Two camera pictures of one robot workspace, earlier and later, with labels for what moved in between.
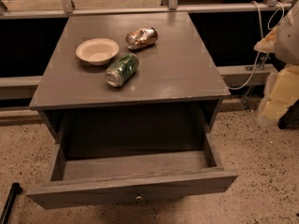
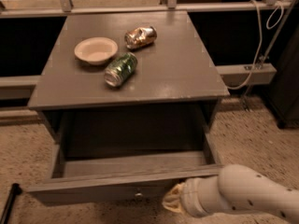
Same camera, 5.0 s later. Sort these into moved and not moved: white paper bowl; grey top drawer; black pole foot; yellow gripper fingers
Moved: yellow gripper fingers
Not moved: grey top drawer; black pole foot; white paper bowl
